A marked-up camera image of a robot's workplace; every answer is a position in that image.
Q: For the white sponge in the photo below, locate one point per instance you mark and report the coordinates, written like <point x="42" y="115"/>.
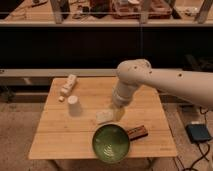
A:
<point x="104" y="116"/>

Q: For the green ceramic bowl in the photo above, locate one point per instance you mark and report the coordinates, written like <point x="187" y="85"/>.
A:
<point x="110" y="143"/>

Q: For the wooden table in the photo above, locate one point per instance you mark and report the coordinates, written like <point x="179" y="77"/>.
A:
<point x="61" y="136"/>

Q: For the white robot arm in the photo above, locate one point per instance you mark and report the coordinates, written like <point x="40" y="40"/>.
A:
<point x="192" y="86"/>

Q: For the black power adapter box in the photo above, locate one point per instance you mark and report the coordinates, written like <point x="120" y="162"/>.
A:
<point x="198" y="133"/>

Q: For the grey metal shelf rail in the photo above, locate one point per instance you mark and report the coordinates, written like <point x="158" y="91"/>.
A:
<point x="57" y="72"/>

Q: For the brown chocolate bar box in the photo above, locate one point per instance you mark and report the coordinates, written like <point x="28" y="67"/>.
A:
<point x="138" y="132"/>

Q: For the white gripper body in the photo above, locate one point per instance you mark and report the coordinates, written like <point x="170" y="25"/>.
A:
<point x="119" y="101"/>

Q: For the white paper cup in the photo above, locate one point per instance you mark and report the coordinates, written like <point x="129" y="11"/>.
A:
<point x="74" y="105"/>

